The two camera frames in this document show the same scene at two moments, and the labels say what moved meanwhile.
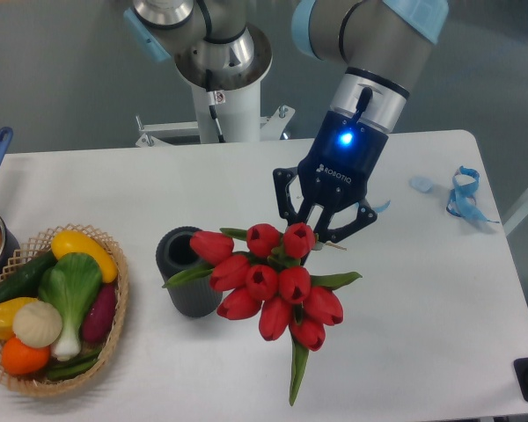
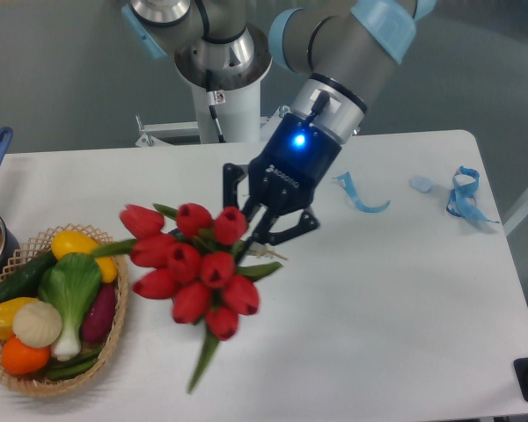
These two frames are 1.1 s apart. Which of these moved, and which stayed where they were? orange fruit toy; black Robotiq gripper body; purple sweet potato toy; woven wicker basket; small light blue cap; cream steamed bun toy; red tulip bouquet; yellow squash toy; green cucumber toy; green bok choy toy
Moved: red tulip bouquet; black Robotiq gripper body
Stayed: small light blue cap; green bok choy toy; purple sweet potato toy; yellow squash toy; orange fruit toy; cream steamed bun toy; woven wicker basket; green cucumber toy
